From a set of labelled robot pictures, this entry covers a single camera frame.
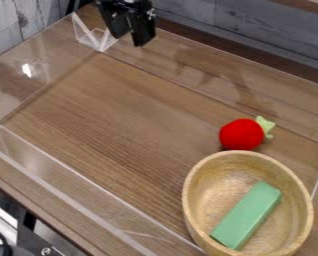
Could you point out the green rectangular block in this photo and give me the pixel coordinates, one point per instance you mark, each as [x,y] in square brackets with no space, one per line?
[246,216]

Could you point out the red plush strawberry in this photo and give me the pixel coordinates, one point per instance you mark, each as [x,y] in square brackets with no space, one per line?
[245,134]

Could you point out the black metal table bracket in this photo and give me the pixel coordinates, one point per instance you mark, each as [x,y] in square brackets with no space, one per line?
[29,240]

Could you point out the oval wooden bowl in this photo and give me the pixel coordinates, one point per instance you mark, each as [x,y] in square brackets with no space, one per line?
[217,183]

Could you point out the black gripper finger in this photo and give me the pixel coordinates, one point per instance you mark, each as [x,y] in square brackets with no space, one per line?
[143,22]
[114,14]

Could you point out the clear acrylic enclosure wall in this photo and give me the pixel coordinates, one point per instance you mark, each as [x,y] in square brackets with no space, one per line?
[106,122]

